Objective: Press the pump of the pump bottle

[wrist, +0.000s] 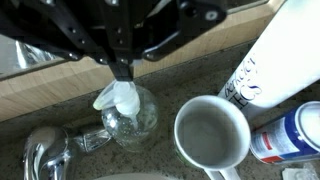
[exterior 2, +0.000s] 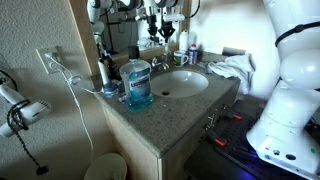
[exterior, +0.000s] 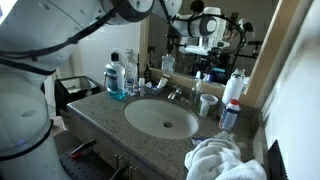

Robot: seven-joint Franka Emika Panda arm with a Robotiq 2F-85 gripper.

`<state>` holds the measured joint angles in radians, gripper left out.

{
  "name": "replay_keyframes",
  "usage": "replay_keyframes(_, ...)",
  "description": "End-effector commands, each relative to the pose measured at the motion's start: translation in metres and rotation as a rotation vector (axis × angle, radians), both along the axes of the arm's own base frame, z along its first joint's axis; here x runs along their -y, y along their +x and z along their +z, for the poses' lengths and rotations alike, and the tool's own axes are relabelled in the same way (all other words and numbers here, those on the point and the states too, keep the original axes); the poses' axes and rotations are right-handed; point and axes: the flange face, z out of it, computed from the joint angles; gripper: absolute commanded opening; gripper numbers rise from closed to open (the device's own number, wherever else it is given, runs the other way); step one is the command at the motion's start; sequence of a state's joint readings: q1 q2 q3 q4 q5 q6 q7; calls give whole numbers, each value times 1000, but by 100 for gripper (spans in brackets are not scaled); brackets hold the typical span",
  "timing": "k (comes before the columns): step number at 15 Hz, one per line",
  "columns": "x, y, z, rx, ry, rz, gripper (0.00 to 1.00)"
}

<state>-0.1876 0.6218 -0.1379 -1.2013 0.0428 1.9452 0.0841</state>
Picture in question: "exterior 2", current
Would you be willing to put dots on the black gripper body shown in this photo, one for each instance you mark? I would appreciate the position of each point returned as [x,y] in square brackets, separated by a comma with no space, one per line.
[167,26]

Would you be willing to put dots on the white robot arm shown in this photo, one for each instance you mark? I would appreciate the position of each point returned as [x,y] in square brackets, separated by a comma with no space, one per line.
[293,110]

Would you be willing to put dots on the tall white bottle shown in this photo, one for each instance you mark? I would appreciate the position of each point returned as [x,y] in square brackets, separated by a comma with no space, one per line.
[183,40]

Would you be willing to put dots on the blue mouthwash bottle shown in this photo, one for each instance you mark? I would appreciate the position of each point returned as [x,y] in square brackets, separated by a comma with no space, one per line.
[136,85]

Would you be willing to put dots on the white mug green print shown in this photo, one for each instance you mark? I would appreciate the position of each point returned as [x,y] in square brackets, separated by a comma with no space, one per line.
[180,60]

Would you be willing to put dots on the chrome faucet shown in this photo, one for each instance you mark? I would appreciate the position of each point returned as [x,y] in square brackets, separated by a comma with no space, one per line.
[160,63]

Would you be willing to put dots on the blue white spray can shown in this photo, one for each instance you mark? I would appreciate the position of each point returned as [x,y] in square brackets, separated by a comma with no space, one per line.
[192,55]

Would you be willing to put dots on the white oval sink basin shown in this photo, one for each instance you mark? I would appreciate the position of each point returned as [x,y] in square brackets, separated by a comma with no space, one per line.
[181,81]

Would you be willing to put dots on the sink drain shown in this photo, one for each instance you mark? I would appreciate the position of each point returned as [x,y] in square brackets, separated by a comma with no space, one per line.
[165,93]

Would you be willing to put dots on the grey box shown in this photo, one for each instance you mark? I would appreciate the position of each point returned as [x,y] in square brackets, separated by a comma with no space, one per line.
[233,51]

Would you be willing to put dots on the white electric toothbrush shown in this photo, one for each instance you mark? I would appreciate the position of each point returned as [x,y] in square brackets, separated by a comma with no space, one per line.
[104,71]

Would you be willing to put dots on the white towel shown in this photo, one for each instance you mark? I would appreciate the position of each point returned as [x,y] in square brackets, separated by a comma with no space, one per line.
[235,68]

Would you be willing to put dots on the blue toothbrush base cup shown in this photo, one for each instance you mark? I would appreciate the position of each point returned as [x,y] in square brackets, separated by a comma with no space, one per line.
[110,89]

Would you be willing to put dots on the white trash bin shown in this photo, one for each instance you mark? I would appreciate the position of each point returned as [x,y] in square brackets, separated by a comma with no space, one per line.
[106,166]

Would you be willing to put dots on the white hair dryer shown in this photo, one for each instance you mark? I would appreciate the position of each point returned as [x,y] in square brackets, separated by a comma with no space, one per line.
[31,111]

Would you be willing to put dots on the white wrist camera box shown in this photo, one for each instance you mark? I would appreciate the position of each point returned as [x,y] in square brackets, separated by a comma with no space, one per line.
[174,17]

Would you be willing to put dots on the wall mirror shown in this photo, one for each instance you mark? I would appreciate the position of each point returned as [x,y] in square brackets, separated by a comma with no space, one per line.
[126,30]

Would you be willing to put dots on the wooden mirror frame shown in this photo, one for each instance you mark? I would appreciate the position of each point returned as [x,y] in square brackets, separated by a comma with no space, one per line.
[83,36]

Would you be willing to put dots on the white wall outlet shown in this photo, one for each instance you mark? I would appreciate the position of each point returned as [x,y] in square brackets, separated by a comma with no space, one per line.
[50,60]

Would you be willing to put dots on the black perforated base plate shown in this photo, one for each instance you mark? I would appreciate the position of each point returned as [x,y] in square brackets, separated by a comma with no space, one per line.
[240,153]

